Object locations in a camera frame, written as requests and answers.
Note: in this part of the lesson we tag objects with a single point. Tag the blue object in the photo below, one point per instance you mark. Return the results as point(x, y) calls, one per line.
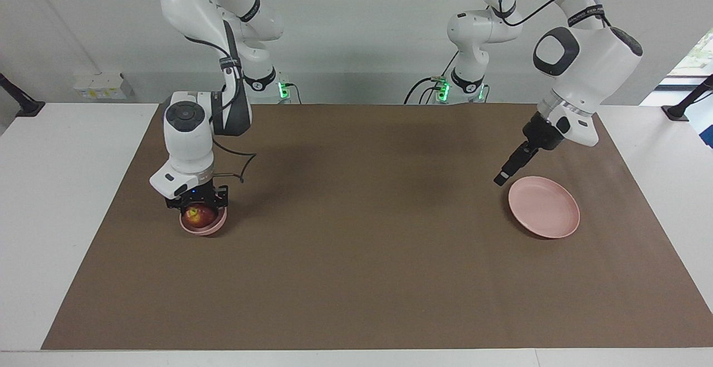
point(708, 136)

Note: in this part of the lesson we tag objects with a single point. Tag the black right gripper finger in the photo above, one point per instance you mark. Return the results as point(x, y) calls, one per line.
point(223, 197)
point(175, 204)

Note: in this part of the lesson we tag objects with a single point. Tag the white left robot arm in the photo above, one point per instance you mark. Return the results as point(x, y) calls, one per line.
point(596, 60)

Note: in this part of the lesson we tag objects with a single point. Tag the pink bowl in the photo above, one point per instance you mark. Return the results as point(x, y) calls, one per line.
point(203, 231)

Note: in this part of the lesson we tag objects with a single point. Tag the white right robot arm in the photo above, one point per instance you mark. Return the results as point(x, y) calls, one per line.
point(189, 144)

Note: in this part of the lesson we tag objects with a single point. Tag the pink plate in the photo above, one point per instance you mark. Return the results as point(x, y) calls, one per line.
point(545, 208)

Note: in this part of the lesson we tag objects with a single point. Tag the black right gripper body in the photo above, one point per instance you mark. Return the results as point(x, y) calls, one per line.
point(200, 195)

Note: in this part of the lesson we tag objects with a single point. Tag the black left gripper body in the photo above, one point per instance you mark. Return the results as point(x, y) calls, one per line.
point(546, 133)

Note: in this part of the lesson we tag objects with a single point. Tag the white wall socket box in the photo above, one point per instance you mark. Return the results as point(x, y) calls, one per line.
point(103, 86)

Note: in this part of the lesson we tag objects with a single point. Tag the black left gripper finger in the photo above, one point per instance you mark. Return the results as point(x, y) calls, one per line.
point(515, 166)

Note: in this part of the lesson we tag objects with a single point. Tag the red apple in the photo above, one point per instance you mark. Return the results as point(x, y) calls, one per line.
point(201, 216)

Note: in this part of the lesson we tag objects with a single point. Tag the black clamp stand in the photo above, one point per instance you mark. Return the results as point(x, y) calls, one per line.
point(25, 105)
point(682, 108)

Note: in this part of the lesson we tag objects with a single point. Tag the brown table mat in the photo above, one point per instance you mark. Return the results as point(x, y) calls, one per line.
point(356, 244)

